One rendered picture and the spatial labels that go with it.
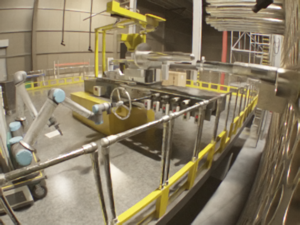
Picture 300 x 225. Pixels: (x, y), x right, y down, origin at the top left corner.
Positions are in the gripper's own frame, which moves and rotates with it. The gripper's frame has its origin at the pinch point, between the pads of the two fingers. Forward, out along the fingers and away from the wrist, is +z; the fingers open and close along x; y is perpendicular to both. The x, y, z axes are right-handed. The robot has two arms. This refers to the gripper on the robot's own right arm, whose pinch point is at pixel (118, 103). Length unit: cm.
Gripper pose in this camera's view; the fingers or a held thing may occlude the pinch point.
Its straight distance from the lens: 201.6
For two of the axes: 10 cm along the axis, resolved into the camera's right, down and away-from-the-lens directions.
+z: 6.6, -2.1, 7.2
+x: -7.3, 0.5, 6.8
